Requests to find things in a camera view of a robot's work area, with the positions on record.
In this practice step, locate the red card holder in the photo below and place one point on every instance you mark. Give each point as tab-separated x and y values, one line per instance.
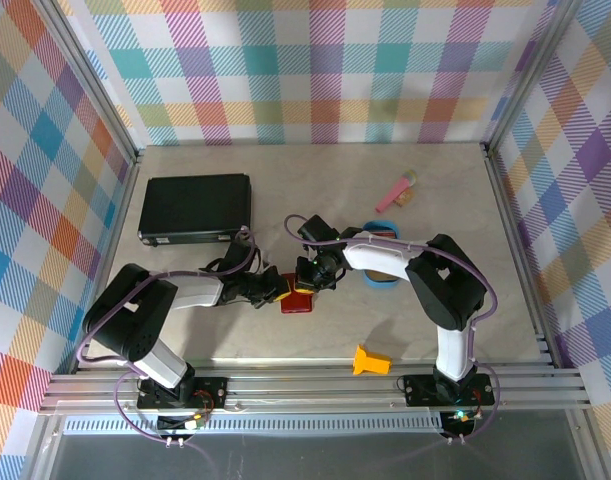
297	302

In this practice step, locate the gold credit card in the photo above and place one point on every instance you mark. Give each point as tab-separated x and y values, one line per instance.
376	276

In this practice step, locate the blue oval card tin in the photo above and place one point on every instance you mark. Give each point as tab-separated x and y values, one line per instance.
380	284

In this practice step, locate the pink toy microphone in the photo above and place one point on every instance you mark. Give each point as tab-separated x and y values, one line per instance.
389	197

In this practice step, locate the small tan block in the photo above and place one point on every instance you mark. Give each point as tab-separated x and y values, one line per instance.
406	198

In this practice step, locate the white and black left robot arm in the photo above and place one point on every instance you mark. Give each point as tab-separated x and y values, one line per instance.
135	325

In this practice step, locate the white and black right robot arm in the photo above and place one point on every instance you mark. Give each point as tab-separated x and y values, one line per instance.
450	290

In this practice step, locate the black briefcase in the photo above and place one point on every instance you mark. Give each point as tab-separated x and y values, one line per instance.
195	207

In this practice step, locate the yellow plastic stand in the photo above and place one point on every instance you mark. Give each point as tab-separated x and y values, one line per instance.
370	362

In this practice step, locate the aluminium frame rail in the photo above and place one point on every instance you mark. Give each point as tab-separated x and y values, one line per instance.
310	390

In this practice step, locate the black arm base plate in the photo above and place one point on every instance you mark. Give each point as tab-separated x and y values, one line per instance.
420	392
212	387

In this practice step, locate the aluminium side rail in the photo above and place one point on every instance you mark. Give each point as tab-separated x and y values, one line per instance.
501	190
106	240

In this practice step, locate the black controller bracket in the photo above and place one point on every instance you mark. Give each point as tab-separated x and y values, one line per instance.
172	424
457	430

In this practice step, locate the aluminium frame post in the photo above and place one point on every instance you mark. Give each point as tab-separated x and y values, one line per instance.
92	75
529	75

